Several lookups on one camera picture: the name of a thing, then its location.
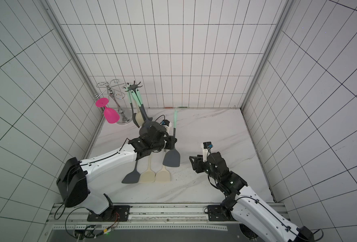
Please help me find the grey utensil green handle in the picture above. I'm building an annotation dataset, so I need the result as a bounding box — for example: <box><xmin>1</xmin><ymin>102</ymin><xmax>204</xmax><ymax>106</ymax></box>
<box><xmin>163</xmin><ymin>109</ymin><xmax>181</xmax><ymax>167</ymax></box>

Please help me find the beige spatula grey handle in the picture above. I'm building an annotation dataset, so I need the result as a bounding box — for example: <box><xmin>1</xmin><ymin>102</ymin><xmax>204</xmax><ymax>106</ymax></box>
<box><xmin>154</xmin><ymin>165</ymin><xmax>171</xmax><ymax>183</ymax></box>

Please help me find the beige spatula green handle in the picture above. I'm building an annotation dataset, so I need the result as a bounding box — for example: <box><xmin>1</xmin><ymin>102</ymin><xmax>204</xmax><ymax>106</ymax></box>
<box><xmin>139</xmin><ymin>154</ymin><xmax>155</xmax><ymax>184</ymax></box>

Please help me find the grey spatula green handle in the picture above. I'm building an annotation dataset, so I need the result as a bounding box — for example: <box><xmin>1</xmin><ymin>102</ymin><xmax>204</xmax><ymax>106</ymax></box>
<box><xmin>122</xmin><ymin>160</ymin><xmax>140</xmax><ymax>184</ymax></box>

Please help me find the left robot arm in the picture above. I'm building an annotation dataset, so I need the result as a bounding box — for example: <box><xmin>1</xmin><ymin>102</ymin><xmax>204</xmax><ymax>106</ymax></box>
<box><xmin>56</xmin><ymin>120</ymin><xmax>177</xmax><ymax>221</ymax></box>

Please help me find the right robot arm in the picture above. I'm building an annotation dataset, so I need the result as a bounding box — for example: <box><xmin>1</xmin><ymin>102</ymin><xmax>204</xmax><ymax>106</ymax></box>
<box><xmin>189</xmin><ymin>152</ymin><xmax>315</xmax><ymax>242</ymax></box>

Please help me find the grey utensil rack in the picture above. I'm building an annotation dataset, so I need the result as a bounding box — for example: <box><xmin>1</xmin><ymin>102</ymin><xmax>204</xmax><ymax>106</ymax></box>
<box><xmin>125</xmin><ymin>80</ymin><xmax>155</xmax><ymax>128</ymax></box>

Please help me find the pink plastic wine glass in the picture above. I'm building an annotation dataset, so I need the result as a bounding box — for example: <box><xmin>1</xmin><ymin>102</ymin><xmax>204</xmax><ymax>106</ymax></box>
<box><xmin>95</xmin><ymin>98</ymin><xmax>120</xmax><ymax>124</ymax></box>

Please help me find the chrome glass holder stand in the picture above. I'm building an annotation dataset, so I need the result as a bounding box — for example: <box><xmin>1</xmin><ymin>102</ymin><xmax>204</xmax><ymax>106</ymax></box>
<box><xmin>94</xmin><ymin>79</ymin><xmax>132</xmax><ymax>125</ymax></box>

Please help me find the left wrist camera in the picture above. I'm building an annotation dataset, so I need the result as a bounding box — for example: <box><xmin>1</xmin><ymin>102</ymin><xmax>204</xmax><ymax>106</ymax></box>
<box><xmin>160</xmin><ymin>120</ymin><xmax>173</xmax><ymax>135</ymax></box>

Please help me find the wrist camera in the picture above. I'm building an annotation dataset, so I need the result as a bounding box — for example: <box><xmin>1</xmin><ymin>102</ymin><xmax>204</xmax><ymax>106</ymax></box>
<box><xmin>202</xmin><ymin>142</ymin><xmax>213</xmax><ymax>162</ymax></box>
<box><xmin>160</xmin><ymin>120</ymin><xmax>173</xmax><ymax>135</ymax></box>

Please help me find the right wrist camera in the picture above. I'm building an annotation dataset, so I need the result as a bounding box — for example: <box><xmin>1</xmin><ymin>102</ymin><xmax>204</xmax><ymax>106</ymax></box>
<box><xmin>202</xmin><ymin>142</ymin><xmax>213</xmax><ymax>162</ymax></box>

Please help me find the beige spoon green handle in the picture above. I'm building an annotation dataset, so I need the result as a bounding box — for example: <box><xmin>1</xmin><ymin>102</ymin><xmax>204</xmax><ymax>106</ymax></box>
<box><xmin>127</xmin><ymin>88</ymin><xmax>144</xmax><ymax>128</ymax></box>

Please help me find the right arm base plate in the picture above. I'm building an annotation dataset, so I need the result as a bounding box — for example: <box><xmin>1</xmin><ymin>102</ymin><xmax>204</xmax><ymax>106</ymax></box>
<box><xmin>204</xmin><ymin>205</ymin><xmax>235</xmax><ymax>222</ymax></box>

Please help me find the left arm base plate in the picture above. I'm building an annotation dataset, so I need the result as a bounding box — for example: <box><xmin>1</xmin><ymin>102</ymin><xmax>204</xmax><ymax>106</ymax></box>
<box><xmin>87</xmin><ymin>205</ymin><xmax>131</xmax><ymax>222</ymax></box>

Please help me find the left base cable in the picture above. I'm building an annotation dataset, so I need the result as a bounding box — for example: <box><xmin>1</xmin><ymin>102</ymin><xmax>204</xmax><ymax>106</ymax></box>
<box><xmin>54</xmin><ymin>205</ymin><xmax>121</xmax><ymax>240</ymax></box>

